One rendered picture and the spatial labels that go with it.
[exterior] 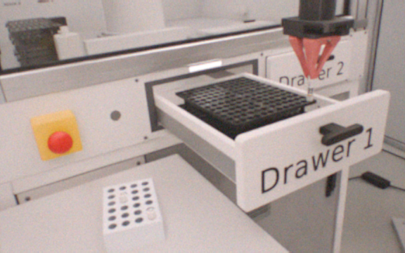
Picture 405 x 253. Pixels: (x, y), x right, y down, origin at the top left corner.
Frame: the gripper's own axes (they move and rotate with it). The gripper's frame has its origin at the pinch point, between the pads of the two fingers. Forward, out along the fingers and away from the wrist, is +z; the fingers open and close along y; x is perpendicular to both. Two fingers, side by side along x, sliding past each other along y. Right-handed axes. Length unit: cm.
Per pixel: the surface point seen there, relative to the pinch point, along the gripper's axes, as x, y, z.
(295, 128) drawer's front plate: -13.5, 10.6, 2.8
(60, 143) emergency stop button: -40.9, -15.7, 7.9
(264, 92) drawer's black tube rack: -2.8, -9.3, 5.3
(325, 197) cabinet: 37, -24, 56
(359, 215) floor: 83, -39, 95
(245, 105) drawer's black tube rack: -9.7, -5.9, 5.5
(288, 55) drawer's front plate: 14.8, -21.6, 2.8
